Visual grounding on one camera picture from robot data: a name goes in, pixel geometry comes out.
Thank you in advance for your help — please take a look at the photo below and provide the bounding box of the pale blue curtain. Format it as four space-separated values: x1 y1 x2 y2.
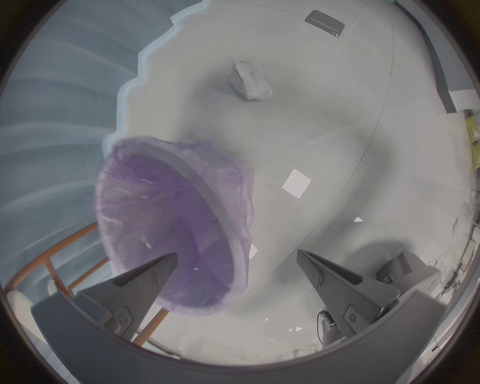
0 0 211 301

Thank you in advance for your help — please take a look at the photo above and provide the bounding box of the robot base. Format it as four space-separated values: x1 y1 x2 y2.
317 251 441 351

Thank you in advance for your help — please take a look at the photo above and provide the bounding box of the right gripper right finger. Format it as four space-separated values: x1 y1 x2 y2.
297 250 400 339

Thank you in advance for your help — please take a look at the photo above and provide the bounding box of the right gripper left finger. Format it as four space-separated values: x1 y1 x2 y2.
75 252 179 342

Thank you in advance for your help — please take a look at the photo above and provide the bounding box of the white paper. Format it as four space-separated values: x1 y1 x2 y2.
229 59 272 101

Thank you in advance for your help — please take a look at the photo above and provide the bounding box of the white cushioned wooden chair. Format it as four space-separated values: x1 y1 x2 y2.
4 221 171 347

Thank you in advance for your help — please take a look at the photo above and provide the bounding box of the purple plastic bag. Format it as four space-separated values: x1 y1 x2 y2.
94 136 256 317

